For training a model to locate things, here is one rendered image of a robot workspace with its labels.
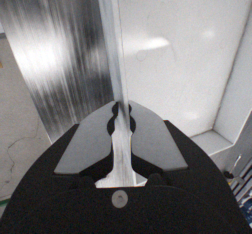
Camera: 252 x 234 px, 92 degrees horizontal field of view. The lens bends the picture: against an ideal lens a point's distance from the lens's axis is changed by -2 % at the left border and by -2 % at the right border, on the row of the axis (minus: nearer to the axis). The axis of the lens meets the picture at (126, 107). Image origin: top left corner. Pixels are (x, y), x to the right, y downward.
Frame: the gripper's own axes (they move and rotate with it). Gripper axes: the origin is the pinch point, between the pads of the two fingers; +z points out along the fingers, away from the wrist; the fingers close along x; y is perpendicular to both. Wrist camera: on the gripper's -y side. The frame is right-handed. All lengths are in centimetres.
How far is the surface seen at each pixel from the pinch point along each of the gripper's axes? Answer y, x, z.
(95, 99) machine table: 0.7, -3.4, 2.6
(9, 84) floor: 19, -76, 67
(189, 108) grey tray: 5.0, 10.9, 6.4
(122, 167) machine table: 15.4, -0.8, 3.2
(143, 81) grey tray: -0.8, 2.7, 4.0
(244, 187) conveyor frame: 49, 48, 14
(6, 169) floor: 93, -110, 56
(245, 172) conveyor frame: 43, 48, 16
